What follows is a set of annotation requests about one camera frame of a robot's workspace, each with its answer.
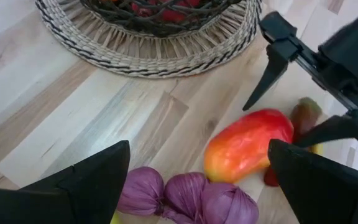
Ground purple onion braid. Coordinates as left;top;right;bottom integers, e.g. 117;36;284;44
116;166;260;224

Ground dark wire basket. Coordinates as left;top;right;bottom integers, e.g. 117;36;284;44
79;0;245;39

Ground pink dragon fruit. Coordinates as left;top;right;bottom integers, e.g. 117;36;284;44
129;0;204;24

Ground orange-red mango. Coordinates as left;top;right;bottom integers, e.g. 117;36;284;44
203;108;295;184

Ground round woven straw placemat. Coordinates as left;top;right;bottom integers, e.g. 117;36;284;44
34;0;264;79

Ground yellow-green apple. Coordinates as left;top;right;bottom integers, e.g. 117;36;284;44
109;211;124;224

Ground dark red chili pepper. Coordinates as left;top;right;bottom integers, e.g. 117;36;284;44
262;96;324;187

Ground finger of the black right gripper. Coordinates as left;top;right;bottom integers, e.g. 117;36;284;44
294;108;358;148
242;43;292;112

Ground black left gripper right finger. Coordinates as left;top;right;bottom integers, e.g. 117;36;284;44
267;139;358;224

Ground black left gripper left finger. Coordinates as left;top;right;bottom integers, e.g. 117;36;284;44
0;139;131;224

